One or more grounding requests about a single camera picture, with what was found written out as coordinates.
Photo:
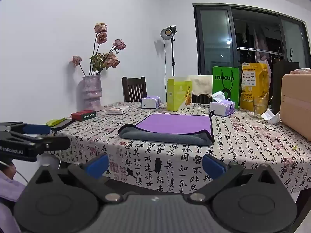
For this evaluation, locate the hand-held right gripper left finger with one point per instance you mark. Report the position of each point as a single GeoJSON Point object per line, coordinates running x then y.
{"type": "Point", "coordinates": [98, 166]}

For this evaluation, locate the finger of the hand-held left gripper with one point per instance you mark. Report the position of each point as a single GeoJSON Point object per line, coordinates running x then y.
{"type": "Point", "coordinates": [36, 129]}
{"type": "Point", "coordinates": [54, 143]}

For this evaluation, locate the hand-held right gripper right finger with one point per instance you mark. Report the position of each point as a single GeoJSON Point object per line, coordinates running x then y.
{"type": "Point", "coordinates": [213, 166]}

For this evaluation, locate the purple towel with black trim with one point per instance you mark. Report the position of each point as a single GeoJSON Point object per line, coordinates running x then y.
{"type": "Point", "coordinates": [175, 123]}

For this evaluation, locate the grey towel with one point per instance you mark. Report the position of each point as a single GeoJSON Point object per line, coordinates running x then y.
{"type": "Point", "coordinates": [158, 139]}

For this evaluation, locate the green packet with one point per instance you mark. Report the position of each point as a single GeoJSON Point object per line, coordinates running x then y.
{"type": "Point", "coordinates": [55, 121]}

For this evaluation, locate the calligraphy printed tablecloth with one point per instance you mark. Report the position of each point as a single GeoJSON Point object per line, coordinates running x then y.
{"type": "Point", "coordinates": [243, 140]}

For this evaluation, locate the red flat box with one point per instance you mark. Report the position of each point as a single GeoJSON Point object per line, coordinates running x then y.
{"type": "Point", "coordinates": [82, 115]}

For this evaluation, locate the purple white tissue pack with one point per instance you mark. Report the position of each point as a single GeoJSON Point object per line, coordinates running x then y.
{"type": "Point", "coordinates": [150, 102]}
{"type": "Point", "coordinates": [222, 109]}

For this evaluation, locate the white flat box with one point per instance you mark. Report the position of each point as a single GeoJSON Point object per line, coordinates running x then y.
{"type": "Point", "coordinates": [117, 109]}

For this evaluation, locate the pink speckled vase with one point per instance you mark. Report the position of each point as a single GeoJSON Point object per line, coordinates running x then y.
{"type": "Point", "coordinates": [91, 94]}

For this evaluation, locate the dark wooden chair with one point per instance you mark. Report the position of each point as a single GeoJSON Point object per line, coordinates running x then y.
{"type": "Point", "coordinates": [201, 99]}
{"type": "Point", "coordinates": [133, 89]}

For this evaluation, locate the glass cup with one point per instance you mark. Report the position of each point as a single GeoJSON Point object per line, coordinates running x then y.
{"type": "Point", "coordinates": [260, 108]}

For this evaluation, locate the white paper receipt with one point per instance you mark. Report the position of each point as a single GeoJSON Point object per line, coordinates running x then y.
{"type": "Point", "coordinates": [268, 115]}

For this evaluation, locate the green paper bag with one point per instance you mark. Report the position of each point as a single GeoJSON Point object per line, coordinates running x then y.
{"type": "Point", "coordinates": [218, 88]}

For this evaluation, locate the yellow paper bag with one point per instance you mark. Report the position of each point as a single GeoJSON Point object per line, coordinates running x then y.
{"type": "Point", "coordinates": [247, 95]}

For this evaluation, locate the yellow-green carton box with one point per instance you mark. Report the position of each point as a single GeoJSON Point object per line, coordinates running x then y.
{"type": "Point", "coordinates": [178, 94]}

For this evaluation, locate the beige cloth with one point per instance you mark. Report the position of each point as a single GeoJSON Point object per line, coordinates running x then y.
{"type": "Point", "coordinates": [201, 85]}

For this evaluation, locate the dried pink flowers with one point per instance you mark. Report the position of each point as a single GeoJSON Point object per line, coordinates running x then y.
{"type": "Point", "coordinates": [107, 60]}

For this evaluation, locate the tall black box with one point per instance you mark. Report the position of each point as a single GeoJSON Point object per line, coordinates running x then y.
{"type": "Point", "coordinates": [279, 85]}

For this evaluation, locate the beige hard case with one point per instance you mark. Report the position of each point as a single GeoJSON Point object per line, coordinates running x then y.
{"type": "Point", "coordinates": [296, 102]}

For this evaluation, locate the black framed sliding glass door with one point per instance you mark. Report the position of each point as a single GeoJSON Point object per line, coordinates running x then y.
{"type": "Point", "coordinates": [213, 41]}

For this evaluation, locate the pink fluffy item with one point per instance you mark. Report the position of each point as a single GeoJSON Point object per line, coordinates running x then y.
{"type": "Point", "coordinates": [302, 71]}

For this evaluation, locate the hanging pink clothes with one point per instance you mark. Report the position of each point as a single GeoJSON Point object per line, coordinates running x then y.
{"type": "Point", "coordinates": [261, 43]}

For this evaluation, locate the studio lamp on stand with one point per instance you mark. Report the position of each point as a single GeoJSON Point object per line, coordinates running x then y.
{"type": "Point", "coordinates": [168, 32]}

